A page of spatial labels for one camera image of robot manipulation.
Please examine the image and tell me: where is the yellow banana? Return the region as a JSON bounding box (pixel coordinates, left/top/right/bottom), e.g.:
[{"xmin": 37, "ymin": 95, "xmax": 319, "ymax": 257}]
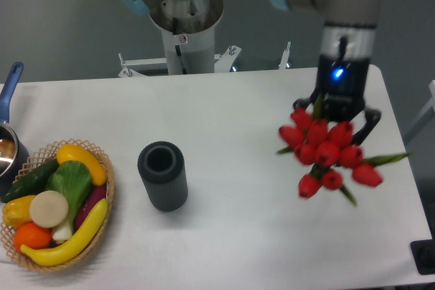
[{"xmin": 20, "ymin": 198, "xmax": 109, "ymax": 267}]

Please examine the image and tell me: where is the dark grey ribbed vase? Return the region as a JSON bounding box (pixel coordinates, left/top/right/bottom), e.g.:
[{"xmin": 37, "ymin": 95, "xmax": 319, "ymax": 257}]
[{"xmin": 137, "ymin": 141, "xmax": 188, "ymax": 212}]

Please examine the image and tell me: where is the woven wicker basket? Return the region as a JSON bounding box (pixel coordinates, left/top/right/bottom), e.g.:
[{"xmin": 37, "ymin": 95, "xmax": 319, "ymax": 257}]
[{"xmin": 1, "ymin": 139, "xmax": 115, "ymax": 273}]

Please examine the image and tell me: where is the green bok choy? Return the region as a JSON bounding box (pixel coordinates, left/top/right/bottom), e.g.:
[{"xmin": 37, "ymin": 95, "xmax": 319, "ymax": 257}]
[{"xmin": 45, "ymin": 161, "xmax": 92, "ymax": 244}]

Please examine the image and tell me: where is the red tulip bouquet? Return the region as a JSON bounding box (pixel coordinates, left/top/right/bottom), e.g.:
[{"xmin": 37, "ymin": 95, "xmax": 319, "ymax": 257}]
[{"xmin": 277, "ymin": 105, "xmax": 410, "ymax": 206}]

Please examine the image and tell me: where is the green cucumber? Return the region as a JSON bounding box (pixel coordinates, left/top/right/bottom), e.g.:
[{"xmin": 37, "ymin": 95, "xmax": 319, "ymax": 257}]
[{"xmin": 1, "ymin": 160, "xmax": 59, "ymax": 203}]

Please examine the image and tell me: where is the purple eggplant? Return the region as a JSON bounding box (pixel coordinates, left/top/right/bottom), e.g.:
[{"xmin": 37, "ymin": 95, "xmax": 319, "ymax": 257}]
[{"xmin": 74, "ymin": 185, "xmax": 107, "ymax": 230}]

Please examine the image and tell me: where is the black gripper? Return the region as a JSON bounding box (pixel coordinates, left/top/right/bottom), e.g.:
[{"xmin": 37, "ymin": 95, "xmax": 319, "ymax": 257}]
[{"xmin": 293, "ymin": 54, "xmax": 381, "ymax": 145}]

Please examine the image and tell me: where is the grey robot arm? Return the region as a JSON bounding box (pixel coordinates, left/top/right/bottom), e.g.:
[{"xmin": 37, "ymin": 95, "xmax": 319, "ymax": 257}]
[{"xmin": 122, "ymin": 0, "xmax": 381, "ymax": 144}]

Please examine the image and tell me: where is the black device at edge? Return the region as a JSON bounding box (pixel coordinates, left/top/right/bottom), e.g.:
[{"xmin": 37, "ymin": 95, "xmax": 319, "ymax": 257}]
[{"xmin": 410, "ymin": 239, "xmax": 434, "ymax": 275}]

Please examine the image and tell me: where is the white furniture leg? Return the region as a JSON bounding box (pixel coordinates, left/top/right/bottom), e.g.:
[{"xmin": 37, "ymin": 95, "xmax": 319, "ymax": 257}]
[{"xmin": 402, "ymin": 80, "xmax": 434, "ymax": 145}]

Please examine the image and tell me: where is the blue handled saucepan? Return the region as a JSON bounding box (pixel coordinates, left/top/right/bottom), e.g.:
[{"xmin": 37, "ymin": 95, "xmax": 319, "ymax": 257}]
[{"xmin": 1, "ymin": 62, "xmax": 29, "ymax": 195}]

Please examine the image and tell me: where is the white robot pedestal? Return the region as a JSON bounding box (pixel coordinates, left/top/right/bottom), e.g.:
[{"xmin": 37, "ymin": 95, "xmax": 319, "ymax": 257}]
[{"xmin": 150, "ymin": 0, "xmax": 224, "ymax": 75}]

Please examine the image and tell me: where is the orange fruit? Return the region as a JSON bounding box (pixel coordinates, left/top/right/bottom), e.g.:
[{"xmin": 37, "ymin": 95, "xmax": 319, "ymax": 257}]
[{"xmin": 14, "ymin": 222, "xmax": 52, "ymax": 253}]

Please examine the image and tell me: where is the yellow squash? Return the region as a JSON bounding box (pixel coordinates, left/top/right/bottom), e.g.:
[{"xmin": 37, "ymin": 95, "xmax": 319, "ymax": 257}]
[{"xmin": 56, "ymin": 143, "xmax": 107, "ymax": 186}]

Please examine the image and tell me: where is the white metal base frame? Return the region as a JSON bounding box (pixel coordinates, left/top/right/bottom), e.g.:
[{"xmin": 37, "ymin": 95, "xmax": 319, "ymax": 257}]
[{"xmin": 118, "ymin": 41, "xmax": 292, "ymax": 78}]

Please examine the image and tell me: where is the yellow bell pepper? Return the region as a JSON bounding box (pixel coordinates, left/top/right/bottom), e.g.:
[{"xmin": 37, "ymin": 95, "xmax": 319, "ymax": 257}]
[{"xmin": 2, "ymin": 195, "xmax": 36, "ymax": 228}]

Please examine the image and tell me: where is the beige round disc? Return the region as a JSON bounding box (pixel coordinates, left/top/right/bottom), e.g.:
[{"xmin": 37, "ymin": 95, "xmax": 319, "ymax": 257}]
[{"xmin": 29, "ymin": 191, "xmax": 69, "ymax": 228}]

